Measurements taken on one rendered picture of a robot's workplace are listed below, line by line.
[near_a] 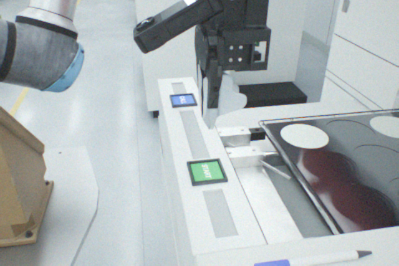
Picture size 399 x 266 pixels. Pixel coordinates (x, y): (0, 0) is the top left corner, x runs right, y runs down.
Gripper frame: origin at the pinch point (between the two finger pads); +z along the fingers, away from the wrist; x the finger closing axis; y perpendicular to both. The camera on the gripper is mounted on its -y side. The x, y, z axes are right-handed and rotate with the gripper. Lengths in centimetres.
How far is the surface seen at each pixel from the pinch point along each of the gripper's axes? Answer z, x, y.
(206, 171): 9.1, -0.2, 0.3
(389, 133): 15.6, 13.6, 44.9
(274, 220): 17.6, -4.3, 10.8
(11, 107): 105, 234, -108
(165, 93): 9.5, 31.1, -2.5
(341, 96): 26, 52, 59
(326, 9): 59, 326, 213
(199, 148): 10.0, 7.5, 0.8
